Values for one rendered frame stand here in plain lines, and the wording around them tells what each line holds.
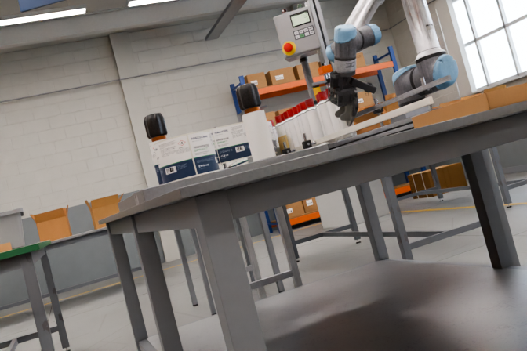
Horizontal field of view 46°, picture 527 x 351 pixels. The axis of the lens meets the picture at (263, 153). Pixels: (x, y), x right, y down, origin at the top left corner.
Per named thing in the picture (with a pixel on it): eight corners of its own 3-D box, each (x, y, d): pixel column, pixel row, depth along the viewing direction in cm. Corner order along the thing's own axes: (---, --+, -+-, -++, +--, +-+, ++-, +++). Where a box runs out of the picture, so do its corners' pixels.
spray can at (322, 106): (325, 146, 236) (311, 94, 237) (336, 143, 239) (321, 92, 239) (334, 142, 231) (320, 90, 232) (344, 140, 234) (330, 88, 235)
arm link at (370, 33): (357, 30, 224) (336, 37, 218) (378, 19, 215) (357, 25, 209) (365, 51, 224) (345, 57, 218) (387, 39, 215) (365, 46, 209)
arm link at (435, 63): (435, 94, 239) (395, -37, 244) (466, 82, 227) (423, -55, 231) (414, 98, 233) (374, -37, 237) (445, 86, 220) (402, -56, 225)
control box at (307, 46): (288, 62, 270) (278, 21, 270) (325, 51, 265) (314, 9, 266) (283, 59, 260) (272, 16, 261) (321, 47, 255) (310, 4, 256)
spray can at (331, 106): (334, 142, 232) (320, 91, 233) (346, 140, 234) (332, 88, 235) (340, 141, 227) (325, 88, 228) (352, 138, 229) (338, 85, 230)
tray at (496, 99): (415, 132, 163) (411, 117, 164) (492, 112, 172) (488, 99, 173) (490, 110, 135) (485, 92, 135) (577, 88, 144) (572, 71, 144)
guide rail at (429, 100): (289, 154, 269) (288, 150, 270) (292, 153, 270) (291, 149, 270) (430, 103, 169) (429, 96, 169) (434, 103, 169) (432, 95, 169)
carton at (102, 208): (93, 229, 724) (86, 199, 726) (90, 230, 769) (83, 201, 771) (132, 219, 741) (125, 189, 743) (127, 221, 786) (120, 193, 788)
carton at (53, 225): (35, 245, 703) (27, 214, 705) (38, 244, 745) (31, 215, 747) (74, 235, 715) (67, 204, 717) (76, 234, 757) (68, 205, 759)
